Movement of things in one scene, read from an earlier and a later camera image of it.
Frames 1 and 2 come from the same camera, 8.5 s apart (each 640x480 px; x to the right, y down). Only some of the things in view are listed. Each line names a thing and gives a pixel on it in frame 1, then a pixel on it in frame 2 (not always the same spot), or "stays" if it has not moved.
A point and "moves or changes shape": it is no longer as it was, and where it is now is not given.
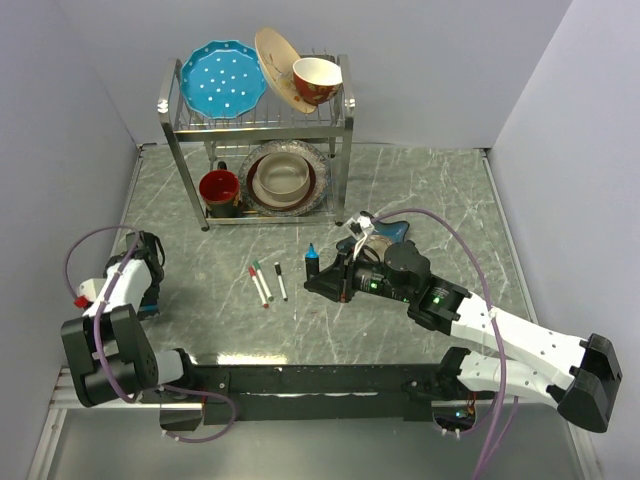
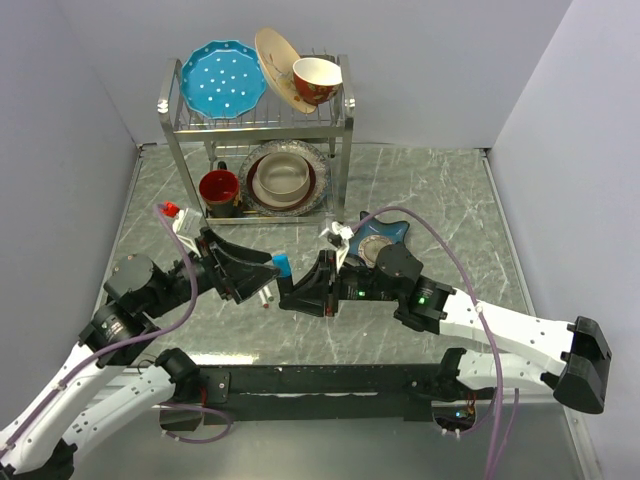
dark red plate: [275, 205] stays
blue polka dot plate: [223, 79] stays
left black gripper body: [149, 296] -> [202, 242]
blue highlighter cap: [149, 309] moves or changes shape
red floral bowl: [316, 80] stays
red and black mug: [220, 191] stays
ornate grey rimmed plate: [322, 171] stays
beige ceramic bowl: [283, 176] stays
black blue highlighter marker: [312, 258] -> [286, 287]
